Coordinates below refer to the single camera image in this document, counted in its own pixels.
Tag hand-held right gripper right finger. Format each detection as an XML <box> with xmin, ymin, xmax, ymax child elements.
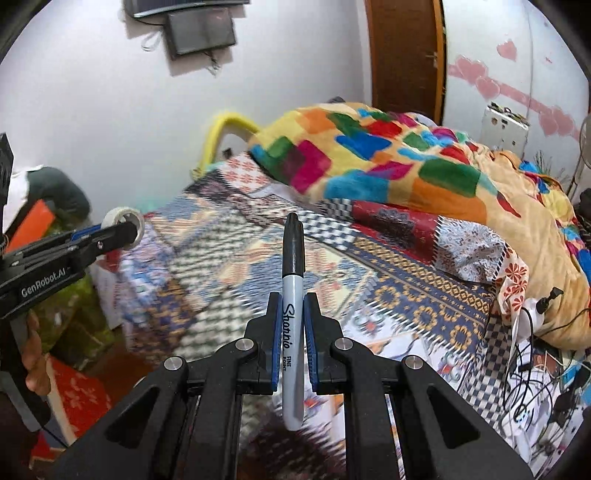
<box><xmin>302</xmin><ymin>292</ymin><xmax>536</xmax><ymax>480</ymax></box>

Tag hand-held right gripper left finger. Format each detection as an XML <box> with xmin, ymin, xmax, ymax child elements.
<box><xmin>51</xmin><ymin>292</ymin><xmax>284</xmax><ymax>480</ymax></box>

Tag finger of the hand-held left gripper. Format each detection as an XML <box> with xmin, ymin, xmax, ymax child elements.
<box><xmin>69</xmin><ymin>225</ymin><xmax>104</xmax><ymax>244</ymax></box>
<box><xmin>69</xmin><ymin>220</ymin><xmax>146</xmax><ymax>269</ymax></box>

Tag white tape roll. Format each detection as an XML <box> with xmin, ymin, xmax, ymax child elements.
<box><xmin>100</xmin><ymin>207</ymin><xmax>146</xmax><ymax>252</ymax></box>

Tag black and grey marker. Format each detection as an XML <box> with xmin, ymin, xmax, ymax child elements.
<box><xmin>281</xmin><ymin>212</ymin><xmax>306</xmax><ymax>431</ymax></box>

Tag person's left hand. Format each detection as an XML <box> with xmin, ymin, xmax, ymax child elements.
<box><xmin>24</xmin><ymin>316</ymin><xmax>52</xmax><ymax>395</ymax></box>

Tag green cloth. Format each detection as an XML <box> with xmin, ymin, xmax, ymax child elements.
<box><xmin>28</xmin><ymin>272</ymin><xmax>116</xmax><ymax>361</ymax></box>

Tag dark grey cushion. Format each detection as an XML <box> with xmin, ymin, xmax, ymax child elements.
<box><xmin>28</xmin><ymin>166</ymin><xmax>92</xmax><ymax>220</ymax></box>

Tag orange box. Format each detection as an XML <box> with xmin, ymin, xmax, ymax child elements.
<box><xmin>7</xmin><ymin>200</ymin><xmax>58</xmax><ymax>252</ymax></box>

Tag white cloth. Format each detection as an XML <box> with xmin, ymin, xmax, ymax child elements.
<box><xmin>7</xmin><ymin>171</ymin><xmax>44</xmax><ymax>222</ymax></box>

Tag red patterned cloth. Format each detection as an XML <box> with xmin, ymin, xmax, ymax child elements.
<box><xmin>41</xmin><ymin>355</ymin><xmax>114</xmax><ymax>444</ymax></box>

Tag colourful patchwork blanket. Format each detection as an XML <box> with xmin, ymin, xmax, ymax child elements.
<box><xmin>248</xmin><ymin>102</ymin><xmax>591</xmax><ymax>356</ymax></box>

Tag black rectangular panel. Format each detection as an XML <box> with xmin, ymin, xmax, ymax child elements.
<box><xmin>164</xmin><ymin>10</ymin><xmax>237</xmax><ymax>58</ymax></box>

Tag white charger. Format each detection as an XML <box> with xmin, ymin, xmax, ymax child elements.
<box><xmin>501</xmin><ymin>397</ymin><xmax>543</xmax><ymax>444</ymax></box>

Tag wooden door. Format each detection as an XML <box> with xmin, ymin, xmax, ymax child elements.
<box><xmin>365</xmin><ymin>0</ymin><xmax>448</xmax><ymax>125</ymax></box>

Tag dark cloth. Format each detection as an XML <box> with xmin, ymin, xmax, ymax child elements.
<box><xmin>575</xmin><ymin>189</ymin><xmax>591</xmax><ymax>232</ymax></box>

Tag white standing fan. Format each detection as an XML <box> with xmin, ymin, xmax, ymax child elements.
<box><xmin>570</xmin><ymin>113</ymin><xmax>591</xmax><ymax>199</ymax></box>

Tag tangle of black cables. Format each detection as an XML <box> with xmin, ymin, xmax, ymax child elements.
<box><xmin>501</xmin><ymin>295</ymin><xmax>591</xmax><ymax>462</ymax></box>

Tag white wall box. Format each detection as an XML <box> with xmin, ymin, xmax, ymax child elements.
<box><xmin>480</xmin><ymin>102</ymin><xmax>529</xmax><ymax>153</ymax></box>

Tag pink heart wall stickers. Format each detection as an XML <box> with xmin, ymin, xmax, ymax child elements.
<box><xmin>447</xmin><ymin>39</ymin><xmax>578</xmax><ymax>138</ymax></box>

